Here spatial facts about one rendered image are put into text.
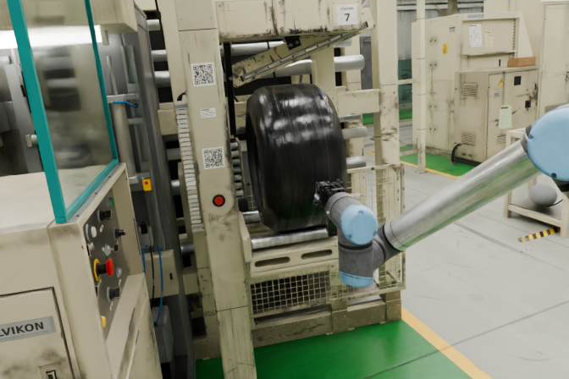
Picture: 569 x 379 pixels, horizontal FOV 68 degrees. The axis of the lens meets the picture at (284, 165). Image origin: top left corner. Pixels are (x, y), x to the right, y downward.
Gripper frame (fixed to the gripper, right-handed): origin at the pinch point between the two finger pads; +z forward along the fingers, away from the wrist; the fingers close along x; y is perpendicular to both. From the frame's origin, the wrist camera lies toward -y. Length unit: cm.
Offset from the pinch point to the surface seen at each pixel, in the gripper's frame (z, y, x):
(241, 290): 20, -40, 29
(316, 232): 12.6, -18.1, -0.8
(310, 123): 5.1, 23.3, 0.2
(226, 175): 19.8, 6.0, 28.9
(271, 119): 7.5, 25.6, 12.6
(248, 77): 59, 39, 13
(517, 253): 127, -110, -184
